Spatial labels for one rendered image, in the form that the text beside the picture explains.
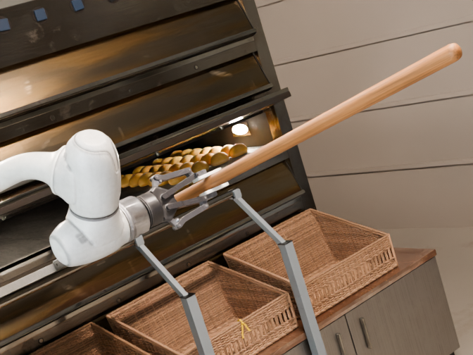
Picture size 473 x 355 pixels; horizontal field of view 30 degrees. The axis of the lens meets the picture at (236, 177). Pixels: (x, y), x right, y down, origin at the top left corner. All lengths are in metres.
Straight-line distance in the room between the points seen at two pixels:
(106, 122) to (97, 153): 1.91
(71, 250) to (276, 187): 2.38
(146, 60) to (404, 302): 1.50
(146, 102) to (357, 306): 1.22
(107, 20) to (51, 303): 1.15
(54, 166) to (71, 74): 1.82
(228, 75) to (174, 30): 0.33
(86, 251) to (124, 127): 1.87
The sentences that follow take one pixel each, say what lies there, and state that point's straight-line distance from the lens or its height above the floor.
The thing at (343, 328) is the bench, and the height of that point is 0.50.
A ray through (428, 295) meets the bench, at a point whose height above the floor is 0.41.
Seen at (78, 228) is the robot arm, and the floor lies 1.52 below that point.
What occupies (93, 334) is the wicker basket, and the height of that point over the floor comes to 0.81.
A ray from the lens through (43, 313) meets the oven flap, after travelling 3.48.
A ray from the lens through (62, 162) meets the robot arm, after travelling 1.75.
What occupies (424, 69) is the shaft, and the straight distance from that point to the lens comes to 1.48.
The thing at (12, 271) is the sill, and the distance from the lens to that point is 3.43.
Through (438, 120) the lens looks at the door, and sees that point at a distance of 5.97.
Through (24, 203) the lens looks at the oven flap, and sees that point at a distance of 3.28.
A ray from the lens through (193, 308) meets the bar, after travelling 3.11.
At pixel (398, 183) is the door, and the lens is 6.34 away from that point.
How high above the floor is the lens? 1.84
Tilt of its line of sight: 10 degrees down
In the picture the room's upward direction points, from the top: 17 degrees counter-clockwise
